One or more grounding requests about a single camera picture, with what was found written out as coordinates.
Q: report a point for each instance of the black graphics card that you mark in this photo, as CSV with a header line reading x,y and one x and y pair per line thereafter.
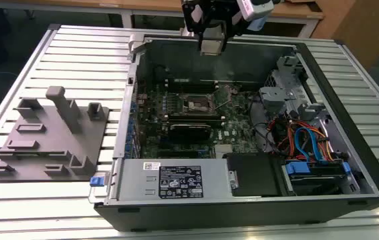
x,y
188,132

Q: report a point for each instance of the silver CPU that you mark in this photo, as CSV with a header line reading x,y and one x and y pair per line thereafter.
x,y
211,47

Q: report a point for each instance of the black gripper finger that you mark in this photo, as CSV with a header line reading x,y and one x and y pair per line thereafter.
x,y
201,40
225,37

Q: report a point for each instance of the green motherboard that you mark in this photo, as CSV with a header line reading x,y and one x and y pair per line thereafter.
x,y
239,125

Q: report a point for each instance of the metal drive cage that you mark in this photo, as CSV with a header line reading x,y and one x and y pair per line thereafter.
x,y
272,96

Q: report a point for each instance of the black PC case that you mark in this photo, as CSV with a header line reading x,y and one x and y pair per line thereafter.
x,y
208,217

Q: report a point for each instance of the small silver heat sink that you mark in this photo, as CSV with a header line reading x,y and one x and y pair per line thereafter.
x,y
224,148

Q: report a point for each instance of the silver power supply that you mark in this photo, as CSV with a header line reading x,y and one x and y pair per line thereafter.
x,y
132,180

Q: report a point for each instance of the CPU socket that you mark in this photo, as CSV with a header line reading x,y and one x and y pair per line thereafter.
x,y
195,103

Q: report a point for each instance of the wooden desk white frame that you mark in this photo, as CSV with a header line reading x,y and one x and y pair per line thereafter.
x,y
296,11

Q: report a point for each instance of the black plastic shroud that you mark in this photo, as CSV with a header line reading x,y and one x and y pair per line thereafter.
x,y
255,175

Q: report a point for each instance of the blue disk carrier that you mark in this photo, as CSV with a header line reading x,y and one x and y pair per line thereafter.
x,y
297,167

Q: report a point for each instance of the wooden cabinet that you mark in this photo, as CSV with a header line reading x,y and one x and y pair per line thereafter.
x,y
359,25

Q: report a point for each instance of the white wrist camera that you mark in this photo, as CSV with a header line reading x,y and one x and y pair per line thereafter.
x,y
252,8

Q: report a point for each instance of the blue plastic latch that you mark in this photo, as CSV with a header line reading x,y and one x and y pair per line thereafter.
x,y
96,181

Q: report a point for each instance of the grey parts rack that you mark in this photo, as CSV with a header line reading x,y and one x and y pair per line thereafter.
x,y
52,140

